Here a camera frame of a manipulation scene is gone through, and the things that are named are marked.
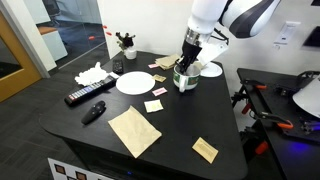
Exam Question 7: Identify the small black remote at back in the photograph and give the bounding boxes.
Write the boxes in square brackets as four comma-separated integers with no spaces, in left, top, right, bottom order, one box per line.
[112,59,124,74]

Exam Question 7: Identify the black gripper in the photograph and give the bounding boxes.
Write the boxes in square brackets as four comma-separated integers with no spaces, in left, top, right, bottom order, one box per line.
[179,41,202,71]

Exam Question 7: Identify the pink sugar packet centre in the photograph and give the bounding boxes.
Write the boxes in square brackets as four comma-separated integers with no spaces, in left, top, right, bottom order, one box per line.
[152,87,167,96]

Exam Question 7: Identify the small tan packet near plate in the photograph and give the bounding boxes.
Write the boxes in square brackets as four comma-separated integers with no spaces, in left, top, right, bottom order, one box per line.
[152,74,166,82]

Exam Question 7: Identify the checkerboard calibration board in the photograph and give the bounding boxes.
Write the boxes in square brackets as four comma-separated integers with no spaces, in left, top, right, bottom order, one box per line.
[48,158,112,180]

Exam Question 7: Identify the white and green mug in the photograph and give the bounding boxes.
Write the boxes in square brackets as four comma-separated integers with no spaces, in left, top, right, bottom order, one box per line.
[173,64,201,93]

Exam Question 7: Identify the white wall socket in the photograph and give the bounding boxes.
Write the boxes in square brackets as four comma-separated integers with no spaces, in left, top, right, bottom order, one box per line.
[274,21,300,45]

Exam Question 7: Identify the black side table with clamps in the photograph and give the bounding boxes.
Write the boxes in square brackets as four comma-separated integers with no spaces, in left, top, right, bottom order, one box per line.
[232,68,320,180]

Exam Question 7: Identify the white flower pot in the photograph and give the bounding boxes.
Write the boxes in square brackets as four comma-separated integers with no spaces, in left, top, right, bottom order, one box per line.
[124,47,137,60]

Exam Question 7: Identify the stack of brown napkins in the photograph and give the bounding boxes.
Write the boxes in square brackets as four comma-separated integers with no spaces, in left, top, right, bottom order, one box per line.
[155,54,180,70]

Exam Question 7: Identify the white round plate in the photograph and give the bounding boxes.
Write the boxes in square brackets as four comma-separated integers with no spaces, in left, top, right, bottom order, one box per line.
[116,71,155,95]

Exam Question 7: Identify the small black curved remote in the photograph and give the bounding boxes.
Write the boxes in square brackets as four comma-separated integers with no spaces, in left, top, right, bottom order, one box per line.
[81,101,106,125]

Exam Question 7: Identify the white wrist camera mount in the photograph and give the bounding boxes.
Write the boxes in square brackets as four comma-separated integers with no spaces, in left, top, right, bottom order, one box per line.
[197,42,228,66]

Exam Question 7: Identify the yellow sticky note packet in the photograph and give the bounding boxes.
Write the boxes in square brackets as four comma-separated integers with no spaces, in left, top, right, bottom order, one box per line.
[144,99,163,113]

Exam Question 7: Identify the pink sugar packet near napkins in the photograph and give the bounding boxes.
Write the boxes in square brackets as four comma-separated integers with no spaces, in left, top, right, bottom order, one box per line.
[148,64,159,69]

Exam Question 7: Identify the crumpled white tissue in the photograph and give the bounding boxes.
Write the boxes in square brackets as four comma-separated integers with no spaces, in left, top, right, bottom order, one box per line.
[75,62,119,86]

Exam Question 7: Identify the large brown paper bag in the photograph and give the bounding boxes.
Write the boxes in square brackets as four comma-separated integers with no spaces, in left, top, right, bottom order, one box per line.
[108,106,162,158]

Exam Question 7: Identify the white round coaster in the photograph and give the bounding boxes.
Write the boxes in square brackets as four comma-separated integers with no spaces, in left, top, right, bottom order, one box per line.
[200,62,223,77]

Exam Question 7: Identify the tan packet at front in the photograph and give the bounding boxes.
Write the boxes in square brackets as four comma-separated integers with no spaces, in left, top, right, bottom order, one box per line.
[192,137,218,164]

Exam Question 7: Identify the dark dried flowers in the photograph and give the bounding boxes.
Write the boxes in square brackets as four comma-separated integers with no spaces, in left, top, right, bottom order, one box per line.
[116,32,134,51]

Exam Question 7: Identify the long black remote control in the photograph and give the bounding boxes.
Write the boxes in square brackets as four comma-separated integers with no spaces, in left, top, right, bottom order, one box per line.
[64,76,116,107]

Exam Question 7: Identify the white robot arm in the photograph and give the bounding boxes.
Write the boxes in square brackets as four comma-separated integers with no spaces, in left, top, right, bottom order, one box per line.
[176,0,281,73]

